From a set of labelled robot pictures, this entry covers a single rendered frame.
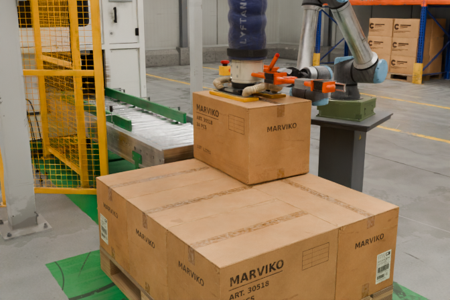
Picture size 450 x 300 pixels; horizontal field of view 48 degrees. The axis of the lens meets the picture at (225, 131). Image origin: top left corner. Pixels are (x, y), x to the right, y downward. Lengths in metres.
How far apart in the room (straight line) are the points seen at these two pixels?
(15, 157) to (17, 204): 0.32
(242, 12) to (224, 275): 1.43
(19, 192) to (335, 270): 2.14
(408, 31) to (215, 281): 9.25
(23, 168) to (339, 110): 2.05
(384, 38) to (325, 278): 9.13
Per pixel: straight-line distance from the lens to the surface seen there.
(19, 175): 3.54
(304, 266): 2.13
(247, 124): 2.52
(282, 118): 2.63
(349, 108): 3.23
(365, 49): 3.14
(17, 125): 3.46
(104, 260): 2.95
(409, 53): 10.75
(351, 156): 3.34
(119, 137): 3.65
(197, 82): 6.43
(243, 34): 2.74
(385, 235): 2.47
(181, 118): 3.97
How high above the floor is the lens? 1.43
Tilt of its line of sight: 14 degrees down
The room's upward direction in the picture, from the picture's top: straight up
